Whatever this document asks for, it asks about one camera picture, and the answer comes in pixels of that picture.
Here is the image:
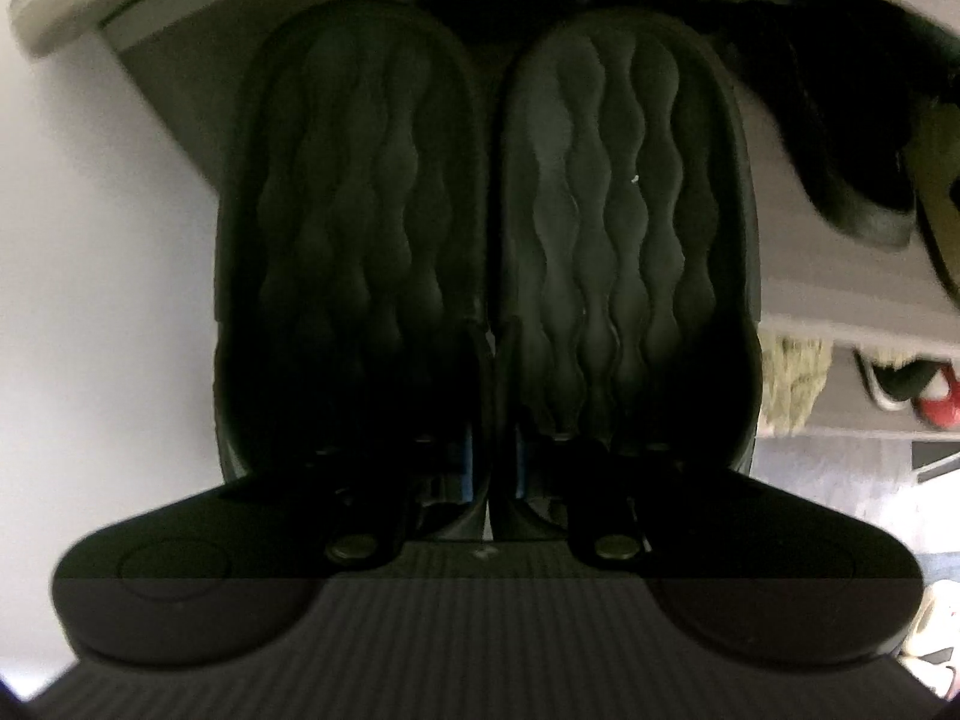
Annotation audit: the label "white cabinet door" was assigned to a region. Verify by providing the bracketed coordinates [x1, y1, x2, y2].
[0, 37, 226, 616]

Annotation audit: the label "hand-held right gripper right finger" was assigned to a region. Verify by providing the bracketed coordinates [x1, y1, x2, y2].
[514, 427, 751, 563]

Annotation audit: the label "black slide sandal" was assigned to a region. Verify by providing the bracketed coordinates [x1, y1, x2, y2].
[487, 7, 766, 541]
[214, 4, 496, 541]

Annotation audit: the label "black shoe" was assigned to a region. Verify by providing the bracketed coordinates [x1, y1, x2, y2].
[720, 0, 920, 248]

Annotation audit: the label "red shoe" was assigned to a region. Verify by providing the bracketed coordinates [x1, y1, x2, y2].
[855, 349, 960, 432]

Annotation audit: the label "yellow-green knit shoe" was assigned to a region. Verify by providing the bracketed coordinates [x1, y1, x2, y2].
[757, 337, 835, 440]

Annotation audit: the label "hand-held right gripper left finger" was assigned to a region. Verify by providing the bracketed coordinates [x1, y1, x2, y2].
[225, 427, 481, 563]

